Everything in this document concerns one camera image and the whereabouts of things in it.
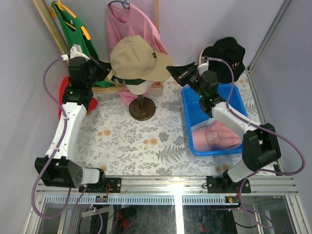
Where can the dark mannequin base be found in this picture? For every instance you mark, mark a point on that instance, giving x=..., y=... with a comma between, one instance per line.
x=142, y=111

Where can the pink t-shirt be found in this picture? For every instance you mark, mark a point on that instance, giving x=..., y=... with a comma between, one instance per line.
x=121, y=23

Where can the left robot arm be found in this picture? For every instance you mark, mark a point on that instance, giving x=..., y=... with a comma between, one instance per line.
x=56, y=168

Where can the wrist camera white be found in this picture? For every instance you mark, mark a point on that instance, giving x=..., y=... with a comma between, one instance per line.
x=204, y=66
x=75, y=51

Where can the wooden clothes rack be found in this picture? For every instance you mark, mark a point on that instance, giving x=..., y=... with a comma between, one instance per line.
x=62, y=46

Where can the red cloth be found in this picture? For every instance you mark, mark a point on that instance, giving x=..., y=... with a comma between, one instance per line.
x=93, y=104

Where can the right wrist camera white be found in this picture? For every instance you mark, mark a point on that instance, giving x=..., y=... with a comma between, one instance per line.
x=204, y=66

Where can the dark green cap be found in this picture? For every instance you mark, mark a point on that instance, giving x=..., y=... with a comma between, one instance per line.
x=112, y=77

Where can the khaki hat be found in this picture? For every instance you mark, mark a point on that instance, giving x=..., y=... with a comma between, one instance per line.
x=134, y=58

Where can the green tank top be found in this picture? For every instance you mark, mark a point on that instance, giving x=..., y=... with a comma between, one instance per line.
x=86, y=45

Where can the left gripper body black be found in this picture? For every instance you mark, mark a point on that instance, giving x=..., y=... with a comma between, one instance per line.
x=98, y=66

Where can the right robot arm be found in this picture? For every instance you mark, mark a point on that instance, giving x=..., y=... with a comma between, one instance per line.
x=259, y=149

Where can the aluminium rail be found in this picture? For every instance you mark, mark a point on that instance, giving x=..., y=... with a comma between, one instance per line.
x=165, y=190

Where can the floral table mat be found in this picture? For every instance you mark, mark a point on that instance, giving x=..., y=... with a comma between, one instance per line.
x=110, y=139

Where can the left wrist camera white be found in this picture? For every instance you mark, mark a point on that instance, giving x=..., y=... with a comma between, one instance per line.
x=75, y=51

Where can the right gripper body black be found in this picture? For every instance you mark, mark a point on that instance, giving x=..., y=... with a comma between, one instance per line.
x=192, y=80

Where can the yellow hanger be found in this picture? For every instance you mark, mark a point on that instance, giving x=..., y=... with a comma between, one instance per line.
x=71, y=25

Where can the blue plastic bin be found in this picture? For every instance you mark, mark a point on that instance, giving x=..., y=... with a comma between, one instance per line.
x=195, y=118

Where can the black hat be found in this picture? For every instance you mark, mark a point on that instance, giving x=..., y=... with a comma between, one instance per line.
x=229, y=51

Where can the cream foam mannequin head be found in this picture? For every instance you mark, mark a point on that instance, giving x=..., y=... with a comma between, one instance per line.
x=143, y=88

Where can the pink baseball cap in bin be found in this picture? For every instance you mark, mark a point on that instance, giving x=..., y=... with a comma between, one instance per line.
x=212, y=135

